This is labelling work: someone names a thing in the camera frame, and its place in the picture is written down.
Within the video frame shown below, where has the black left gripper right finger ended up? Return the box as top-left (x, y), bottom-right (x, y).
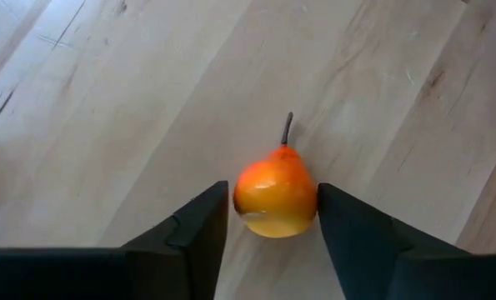
top-left (316, 182), bottom-right (496, 300)

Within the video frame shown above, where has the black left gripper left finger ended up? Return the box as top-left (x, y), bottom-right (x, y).
top-left (0, 180), bottom-right (230, 300)

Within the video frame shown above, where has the orange toy fruit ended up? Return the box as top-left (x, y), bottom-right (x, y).
top-left (232, 111), bottom-right (318, 239)

